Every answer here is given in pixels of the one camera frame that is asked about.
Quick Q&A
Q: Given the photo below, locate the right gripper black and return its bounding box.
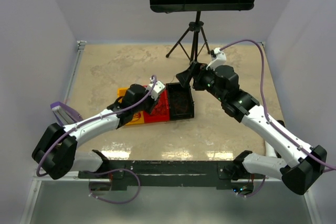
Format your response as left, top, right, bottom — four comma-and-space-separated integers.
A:
176, 61, 226, 102

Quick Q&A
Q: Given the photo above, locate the brown wire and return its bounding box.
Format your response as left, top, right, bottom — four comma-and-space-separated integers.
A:
172, 90, 192, 116

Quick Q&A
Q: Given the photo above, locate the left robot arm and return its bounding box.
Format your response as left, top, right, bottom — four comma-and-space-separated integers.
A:
32, 81, 165, 180

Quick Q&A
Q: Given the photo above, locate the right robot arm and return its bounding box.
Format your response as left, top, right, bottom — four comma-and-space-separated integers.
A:
176, 61, 327, 195

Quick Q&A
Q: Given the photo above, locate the red plastic bin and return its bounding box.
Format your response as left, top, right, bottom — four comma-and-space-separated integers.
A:
143, 90, 170, 124

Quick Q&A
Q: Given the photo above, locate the yellow plastic bin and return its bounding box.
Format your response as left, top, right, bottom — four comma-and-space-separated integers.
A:
117, 88, 144, 126

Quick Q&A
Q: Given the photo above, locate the black plastic bin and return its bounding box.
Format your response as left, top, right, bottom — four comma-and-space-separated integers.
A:
166, 82, 195, 121

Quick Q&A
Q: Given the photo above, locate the purple holder block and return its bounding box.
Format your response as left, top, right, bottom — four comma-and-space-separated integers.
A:
50, 102, 83, 126

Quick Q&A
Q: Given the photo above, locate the black cylinder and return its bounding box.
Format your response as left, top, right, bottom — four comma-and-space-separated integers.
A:
277, 120, 285, 127

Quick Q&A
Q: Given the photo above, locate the white cylinder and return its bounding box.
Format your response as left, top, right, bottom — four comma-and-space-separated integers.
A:
265, 142, 277, 158

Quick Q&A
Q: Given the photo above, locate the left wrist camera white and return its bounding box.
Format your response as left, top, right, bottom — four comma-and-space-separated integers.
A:
146, 75, 166, 101

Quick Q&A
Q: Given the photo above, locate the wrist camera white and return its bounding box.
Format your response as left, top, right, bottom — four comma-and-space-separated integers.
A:
146, 75, 166, 101
206, 47, 227, 70

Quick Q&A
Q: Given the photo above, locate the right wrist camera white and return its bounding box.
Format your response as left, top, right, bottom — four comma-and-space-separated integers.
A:
206, 47, 227, 70

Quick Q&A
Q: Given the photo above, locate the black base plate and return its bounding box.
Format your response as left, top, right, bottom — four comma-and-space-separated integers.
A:
78, 158, 265, 190

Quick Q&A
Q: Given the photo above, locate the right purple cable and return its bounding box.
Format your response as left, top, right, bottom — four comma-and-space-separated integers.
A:
219, 39, 336, 198

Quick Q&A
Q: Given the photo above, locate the purple cable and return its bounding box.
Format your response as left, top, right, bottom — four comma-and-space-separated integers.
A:
219, 39, 336, 198
36, 74, 158, 204

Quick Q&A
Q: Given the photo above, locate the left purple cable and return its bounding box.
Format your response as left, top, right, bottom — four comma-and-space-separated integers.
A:
36, 74, 158, 204

